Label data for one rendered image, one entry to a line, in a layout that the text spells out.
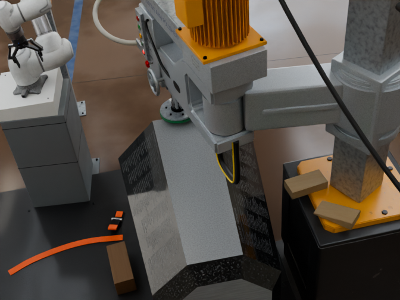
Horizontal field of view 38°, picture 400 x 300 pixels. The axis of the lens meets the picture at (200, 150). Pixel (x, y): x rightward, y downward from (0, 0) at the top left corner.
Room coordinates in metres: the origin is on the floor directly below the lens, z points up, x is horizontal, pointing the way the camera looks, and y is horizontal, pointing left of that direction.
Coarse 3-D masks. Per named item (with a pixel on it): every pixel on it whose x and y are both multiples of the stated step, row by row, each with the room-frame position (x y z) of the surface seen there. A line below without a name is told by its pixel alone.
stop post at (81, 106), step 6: (48, 12) 3.91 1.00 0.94; (48, 18) 3.91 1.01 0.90; (54, 24) 3.93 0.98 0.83; (54, 30) 3.91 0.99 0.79; (66, 66) 3.94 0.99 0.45; (66, 72) 3.91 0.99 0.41; (66, 78) 3.91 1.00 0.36; (78, 102) 4.04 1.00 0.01; (84, 102) 4.03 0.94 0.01; (78, 108) 3.95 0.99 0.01; (84, 108) 3.95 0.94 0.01; (84, 114) 3.87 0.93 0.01
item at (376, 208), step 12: (300, 168) 2.20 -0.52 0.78; (312, 168) 2.19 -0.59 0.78; (324, 168) 2.18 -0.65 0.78; (384, 180) 2.05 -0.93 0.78; (324, 192) 2.01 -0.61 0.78; (336, 192) 2.00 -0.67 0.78; (372, 192) 1.98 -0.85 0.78; (384, 192) 1.97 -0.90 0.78; (396, 192) 1.96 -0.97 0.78; (312, 204) 1.97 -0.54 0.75; (348, 204) 1.92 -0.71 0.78; (360, 204) 1.91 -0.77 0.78; (372, 204) 1.90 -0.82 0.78; (384, 204) 1.89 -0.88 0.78; (396, 204) 1.88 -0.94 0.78; (360, 216) 1.83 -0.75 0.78; (372, 216) 1.82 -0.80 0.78; (384, 216) 1.82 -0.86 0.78; (396, 216) 1.81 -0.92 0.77; (324, 228) 1.81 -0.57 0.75; (336, 228) 1.78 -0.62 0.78
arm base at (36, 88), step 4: (40, 76) 3.08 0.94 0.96; (44, 76) 3.10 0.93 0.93; (40, 80) 3.04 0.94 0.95; (44, 80) 3.07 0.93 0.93; (32, 84) 2.99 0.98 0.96; (36, 84) 3.00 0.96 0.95; (40, 84) 3.02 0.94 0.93; (16, 88) 3.02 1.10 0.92; (20, 88) 2.99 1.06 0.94; (24, 88) 2.98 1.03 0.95; (28, 88) 2.98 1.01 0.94; (32, 88) 2.98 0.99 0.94; (36, 88) 2.99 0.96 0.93; (40, 88) 2.99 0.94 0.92; (12, 92) 2.99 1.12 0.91; (16, 92) 2.99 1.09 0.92; (20, 92) 2.98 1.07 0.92; (24, 92) 2.95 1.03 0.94; (28, 92) 2.97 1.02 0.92; (32, 92) 2.97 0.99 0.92; (36, 92) 2.96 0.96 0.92; (40, 92) 2.96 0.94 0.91; (24, 96) 2.94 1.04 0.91
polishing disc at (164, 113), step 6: (168, 102) 2.73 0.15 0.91; (162, 108) 2.68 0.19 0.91; (168, 108) 2.68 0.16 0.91; (162, 114) 2.63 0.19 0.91; (168, 114) 2.62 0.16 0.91; (174, 114) 2.62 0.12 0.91; (180, 114) 2.61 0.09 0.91; (186, 114) 2.61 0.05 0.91; (168, 120) 2.58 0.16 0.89; (174, 120) 2.57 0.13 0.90; (180, 120) 2.57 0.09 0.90; (186, 120) 2.57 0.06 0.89
